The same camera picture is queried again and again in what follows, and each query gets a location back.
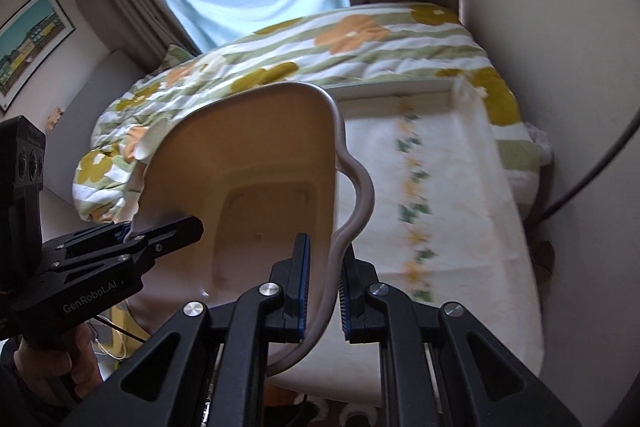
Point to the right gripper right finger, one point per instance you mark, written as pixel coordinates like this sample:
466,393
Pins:
440,366

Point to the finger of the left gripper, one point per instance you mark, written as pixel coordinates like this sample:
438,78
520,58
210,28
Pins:
115,250

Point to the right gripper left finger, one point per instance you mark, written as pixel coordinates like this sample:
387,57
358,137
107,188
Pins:
207,359

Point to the pink square bowl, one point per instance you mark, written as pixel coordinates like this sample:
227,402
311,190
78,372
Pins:
257,169

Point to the left hand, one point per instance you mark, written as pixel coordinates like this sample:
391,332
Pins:
39,369

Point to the grey headboard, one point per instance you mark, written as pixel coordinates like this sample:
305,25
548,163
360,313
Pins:
70,138

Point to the floral white tablecloth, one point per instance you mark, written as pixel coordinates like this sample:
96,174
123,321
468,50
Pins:
445,226

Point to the green patterned pillow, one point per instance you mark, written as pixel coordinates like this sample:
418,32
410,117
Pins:
174,56

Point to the framed houses picture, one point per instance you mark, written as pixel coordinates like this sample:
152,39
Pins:
28,37

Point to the flower patterned quilt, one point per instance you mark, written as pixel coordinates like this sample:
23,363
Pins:
355,46

